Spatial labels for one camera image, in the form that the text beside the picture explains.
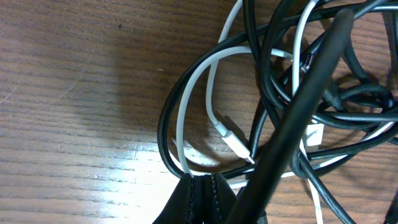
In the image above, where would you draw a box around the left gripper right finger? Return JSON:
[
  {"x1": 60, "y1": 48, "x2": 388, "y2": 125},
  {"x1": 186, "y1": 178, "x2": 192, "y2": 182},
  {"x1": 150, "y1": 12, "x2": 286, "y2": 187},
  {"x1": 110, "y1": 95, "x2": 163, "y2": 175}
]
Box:
[{"x1": 226, "y1": 8, "x2": 354, "y2": 224}]

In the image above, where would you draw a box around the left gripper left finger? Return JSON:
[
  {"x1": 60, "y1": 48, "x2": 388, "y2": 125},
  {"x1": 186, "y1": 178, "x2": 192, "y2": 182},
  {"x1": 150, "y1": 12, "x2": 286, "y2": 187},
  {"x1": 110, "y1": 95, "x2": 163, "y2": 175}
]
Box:
[{"x1": 154, "y1": 173, "x2": 237, "y2": 224}]

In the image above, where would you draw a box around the white USB cable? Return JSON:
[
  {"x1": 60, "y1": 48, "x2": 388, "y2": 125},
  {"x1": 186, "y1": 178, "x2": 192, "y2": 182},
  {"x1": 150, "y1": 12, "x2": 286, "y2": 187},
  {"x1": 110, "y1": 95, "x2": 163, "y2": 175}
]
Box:
[{"x1": 175, "y1": 0, "x2": 396, "y2": 224}]

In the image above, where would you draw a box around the black USB cable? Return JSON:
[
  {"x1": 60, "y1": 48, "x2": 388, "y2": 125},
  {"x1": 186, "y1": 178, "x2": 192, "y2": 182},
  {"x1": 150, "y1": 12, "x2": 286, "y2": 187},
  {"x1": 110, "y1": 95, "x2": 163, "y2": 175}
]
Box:
[{"x1": 157, "y1": 0, "x2": 398, "y2": 224}]

